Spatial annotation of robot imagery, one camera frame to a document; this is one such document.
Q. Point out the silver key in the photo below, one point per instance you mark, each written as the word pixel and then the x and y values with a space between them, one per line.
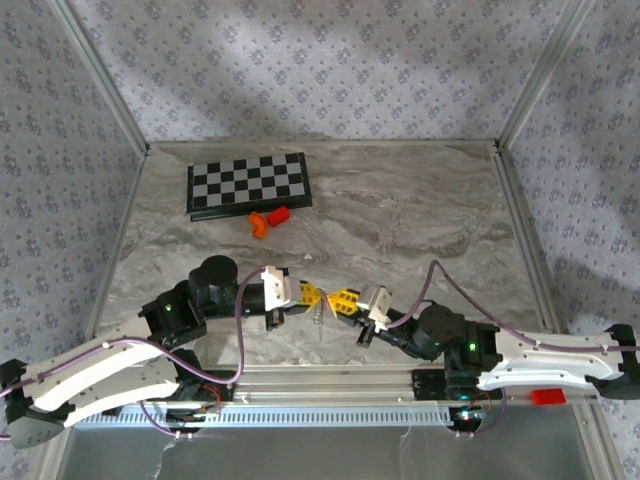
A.
pixel 320 332

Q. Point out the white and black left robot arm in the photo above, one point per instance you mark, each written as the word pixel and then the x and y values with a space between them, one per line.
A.
pixel 90 370

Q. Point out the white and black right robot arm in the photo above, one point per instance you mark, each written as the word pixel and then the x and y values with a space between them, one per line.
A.
pixel 540 365

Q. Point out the orange curved plastic piece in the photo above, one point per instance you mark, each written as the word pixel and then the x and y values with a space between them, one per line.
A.
pixel 255 219

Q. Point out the red plastic block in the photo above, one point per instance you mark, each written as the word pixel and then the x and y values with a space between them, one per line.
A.
pixel 278 216

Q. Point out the small controller board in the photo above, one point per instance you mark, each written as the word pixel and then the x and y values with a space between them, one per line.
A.
pixel 192 416
pixel 467 416

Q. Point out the black and grey chessboard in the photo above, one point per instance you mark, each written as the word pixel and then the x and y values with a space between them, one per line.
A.
pixel 250 180

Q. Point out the red flat toy brick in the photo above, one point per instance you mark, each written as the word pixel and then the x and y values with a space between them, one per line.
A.
pixel 549 397

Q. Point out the shiny metal sheet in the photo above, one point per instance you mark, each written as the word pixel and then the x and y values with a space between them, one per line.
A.
pixel 325 455

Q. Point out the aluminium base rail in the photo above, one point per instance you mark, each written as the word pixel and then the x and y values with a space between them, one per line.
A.
pixel 325 385

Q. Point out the aluminium table edge rail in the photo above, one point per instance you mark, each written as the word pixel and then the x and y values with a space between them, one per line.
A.
pixel 530 250
pixel 325 143
pixel 116 250

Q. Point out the aluminium corner post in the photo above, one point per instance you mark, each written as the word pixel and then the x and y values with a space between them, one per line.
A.
pixel 102 75
pixel 541 75

